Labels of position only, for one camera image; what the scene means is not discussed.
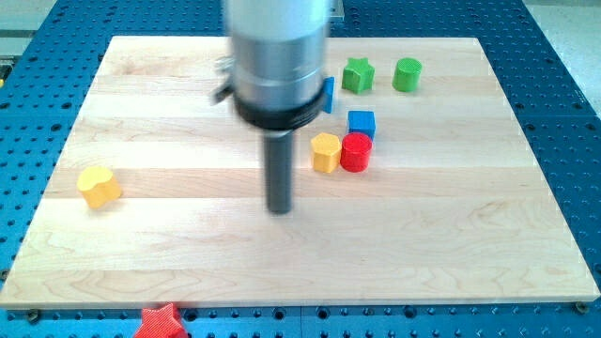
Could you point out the silver robot arm cylinder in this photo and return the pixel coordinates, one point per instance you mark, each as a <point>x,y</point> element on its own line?
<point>275,72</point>

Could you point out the blue triangle block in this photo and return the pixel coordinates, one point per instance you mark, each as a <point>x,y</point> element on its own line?
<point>328,90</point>

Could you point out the yellow heart block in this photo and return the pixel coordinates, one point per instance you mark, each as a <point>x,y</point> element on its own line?
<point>98,186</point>

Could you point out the black pusher rod tool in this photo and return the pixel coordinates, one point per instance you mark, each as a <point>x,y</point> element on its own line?
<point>278,151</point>

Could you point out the yellow hexagon block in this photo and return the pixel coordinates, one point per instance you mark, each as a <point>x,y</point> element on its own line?
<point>325,152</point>

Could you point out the red cylinder block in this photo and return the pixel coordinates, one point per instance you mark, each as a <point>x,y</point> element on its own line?
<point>356,152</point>

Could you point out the blue cube block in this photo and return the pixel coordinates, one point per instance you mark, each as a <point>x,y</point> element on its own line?
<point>363,122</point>

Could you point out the green star block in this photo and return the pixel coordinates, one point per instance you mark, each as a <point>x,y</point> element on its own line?
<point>358,75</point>

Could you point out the wooden board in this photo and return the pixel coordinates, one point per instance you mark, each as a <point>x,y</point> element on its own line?
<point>452,208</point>

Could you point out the green cylinder block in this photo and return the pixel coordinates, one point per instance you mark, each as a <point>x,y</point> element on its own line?
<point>407,74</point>

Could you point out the red star block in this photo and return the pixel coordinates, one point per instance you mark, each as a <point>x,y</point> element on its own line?
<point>164,322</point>

